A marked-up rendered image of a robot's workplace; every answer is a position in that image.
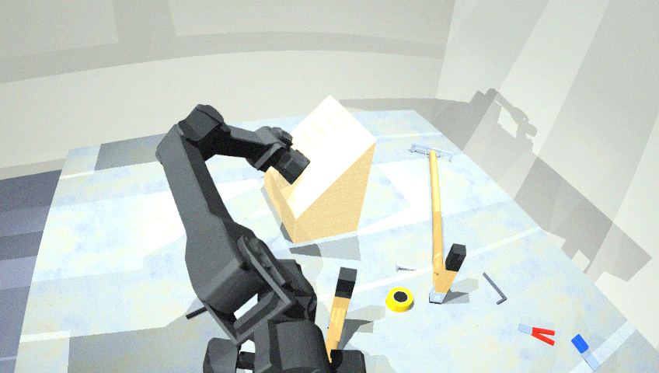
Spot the grey l-shaped metal rod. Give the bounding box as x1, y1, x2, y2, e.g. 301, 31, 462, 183
483, 272, 507, 305

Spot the dark grey bent rod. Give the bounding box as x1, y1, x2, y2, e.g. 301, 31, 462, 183
186, 307, 207, 319

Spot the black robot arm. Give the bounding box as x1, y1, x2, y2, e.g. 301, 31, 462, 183
155, 104, 332, 373

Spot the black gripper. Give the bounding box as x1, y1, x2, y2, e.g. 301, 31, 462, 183
203, 337, 367, 373

